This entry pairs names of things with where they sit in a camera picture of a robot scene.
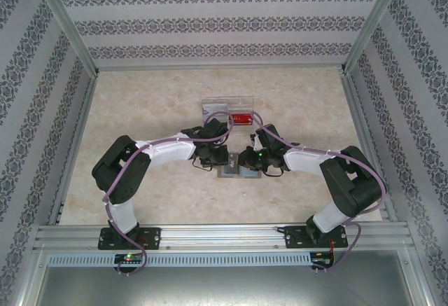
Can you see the silver VIP card stack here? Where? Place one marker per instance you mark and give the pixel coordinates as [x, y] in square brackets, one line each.
[213, 110]

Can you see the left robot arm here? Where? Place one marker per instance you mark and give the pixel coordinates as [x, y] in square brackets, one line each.
[122, 176]

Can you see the aluminium frame rail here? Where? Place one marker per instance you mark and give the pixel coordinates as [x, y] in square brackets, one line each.
[224, 234]

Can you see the taupe leather card holder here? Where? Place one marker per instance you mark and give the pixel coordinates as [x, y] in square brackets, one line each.
[245, 174]

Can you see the black VIP card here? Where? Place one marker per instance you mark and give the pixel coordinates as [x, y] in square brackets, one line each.
[232, 164]

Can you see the small controller circuit board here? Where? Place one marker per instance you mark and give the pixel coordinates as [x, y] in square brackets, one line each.
[322, 258]
[129, 258]

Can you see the clear acrylic card stand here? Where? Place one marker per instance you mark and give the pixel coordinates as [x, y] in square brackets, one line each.
[241, 104]

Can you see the grey metal sheet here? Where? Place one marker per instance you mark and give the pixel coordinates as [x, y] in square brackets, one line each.
[224, 285]

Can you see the red VIP card stack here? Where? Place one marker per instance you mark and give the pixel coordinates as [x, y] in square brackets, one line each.
[241, 119]

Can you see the aluminium frame post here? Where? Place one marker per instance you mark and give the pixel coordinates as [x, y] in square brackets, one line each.
[66, 22]
[374, 22]

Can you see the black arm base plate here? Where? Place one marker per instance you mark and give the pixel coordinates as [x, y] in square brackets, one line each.
[150, 237]
[294, 236]

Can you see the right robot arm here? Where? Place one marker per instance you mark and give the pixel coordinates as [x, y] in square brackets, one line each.
[350, 180]

